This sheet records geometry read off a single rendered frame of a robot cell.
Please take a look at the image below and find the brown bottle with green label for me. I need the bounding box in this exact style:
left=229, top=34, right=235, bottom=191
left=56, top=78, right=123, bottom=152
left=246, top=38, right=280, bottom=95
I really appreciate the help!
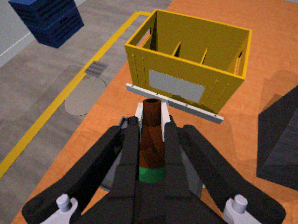
left=139, top=98, right=164, bottom=183

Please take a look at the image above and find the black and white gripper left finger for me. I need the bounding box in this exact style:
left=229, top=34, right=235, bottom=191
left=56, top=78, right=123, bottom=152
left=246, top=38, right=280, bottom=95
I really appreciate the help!
left=21, top=103, right=144, bottom=224

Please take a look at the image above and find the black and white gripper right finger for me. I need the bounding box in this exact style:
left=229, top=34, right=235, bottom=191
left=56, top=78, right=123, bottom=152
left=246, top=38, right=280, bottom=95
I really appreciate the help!
left=161, top=102, right=286, bottom=224

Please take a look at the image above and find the yellow crate with dividers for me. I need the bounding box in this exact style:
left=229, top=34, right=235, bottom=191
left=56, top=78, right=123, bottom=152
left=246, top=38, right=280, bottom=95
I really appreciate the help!
left=125, top=9, right=252, bottom=115

